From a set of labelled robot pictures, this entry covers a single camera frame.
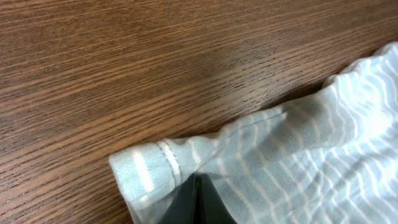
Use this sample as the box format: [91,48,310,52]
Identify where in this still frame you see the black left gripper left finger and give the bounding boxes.
[159,174,197,224]

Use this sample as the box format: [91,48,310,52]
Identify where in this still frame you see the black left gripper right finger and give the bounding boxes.
[195,174,236,224]

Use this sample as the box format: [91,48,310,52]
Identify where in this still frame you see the light blue striped cloth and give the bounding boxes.
[109,42,397,223]

